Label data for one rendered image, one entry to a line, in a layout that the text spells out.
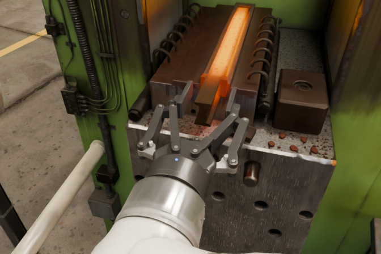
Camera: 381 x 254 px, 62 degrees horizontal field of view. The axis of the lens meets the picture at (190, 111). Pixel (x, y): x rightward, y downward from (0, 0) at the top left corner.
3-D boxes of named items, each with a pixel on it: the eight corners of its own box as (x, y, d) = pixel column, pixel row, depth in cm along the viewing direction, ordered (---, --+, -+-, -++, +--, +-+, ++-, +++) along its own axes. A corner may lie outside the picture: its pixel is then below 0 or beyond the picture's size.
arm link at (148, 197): (196, 276, 34) (208, 228, 39) (197, 228, 29) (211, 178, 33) (118, 255, 36) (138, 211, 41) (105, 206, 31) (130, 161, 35)
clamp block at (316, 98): (320, 136, 57) (330, 108, 53) (272, 128, 59) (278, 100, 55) (317, 99, 66) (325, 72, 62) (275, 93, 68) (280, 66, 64)
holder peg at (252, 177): (257, 189, 55) (258, 179, 53) (241, 186, 56) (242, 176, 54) (259, 172, 58) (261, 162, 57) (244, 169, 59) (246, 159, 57)
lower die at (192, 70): (252, 125, 60) (258, 87, 54) (152, 108, 64) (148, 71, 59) (268, 34, 92) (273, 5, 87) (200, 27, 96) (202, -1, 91)
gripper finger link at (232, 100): (225, 110, 48) (230, 111, 47) (232, 85, 53) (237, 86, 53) (224, 126, 49) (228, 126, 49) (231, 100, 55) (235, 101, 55)
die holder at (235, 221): (287, 287, 79) (337, 163, 52) (144, 249, 87) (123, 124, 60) (291, 139, 122) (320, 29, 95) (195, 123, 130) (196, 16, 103)
